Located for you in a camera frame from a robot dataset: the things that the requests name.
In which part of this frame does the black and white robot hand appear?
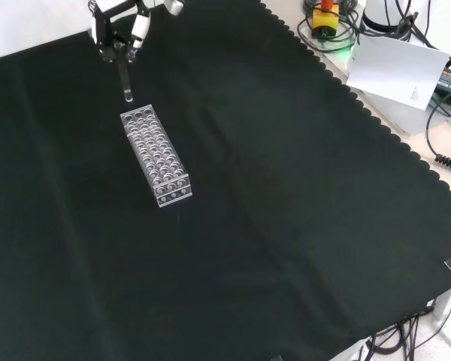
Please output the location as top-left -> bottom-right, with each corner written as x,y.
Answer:
88,0 -> 185,63

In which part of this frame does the clear glass test tube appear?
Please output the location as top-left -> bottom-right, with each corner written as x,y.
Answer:
114,41 -> 135,104

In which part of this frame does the clear acrylic test tube rack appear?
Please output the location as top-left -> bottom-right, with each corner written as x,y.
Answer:
120,104 -> 194,209

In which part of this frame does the yellow stop button box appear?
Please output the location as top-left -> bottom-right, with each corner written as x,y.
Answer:
310,0 -> 341,39

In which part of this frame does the black bench cloth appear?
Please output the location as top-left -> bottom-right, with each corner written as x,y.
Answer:
0,0 -> 451,361

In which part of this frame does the white paper board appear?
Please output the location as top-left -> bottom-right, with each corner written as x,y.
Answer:
346,35 -> 451,111

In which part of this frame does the grey metal base plate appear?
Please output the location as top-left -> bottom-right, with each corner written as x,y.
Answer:
346,84 -> 439,137

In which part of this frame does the black thin cable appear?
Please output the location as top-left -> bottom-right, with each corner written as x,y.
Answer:
425,88 -> 451,159

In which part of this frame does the black floor cable bundle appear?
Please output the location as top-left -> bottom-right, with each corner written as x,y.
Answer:
360,311 -> 451,361

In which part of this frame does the white bench leg bracket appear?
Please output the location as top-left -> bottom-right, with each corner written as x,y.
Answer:
431,288 -> 451,321

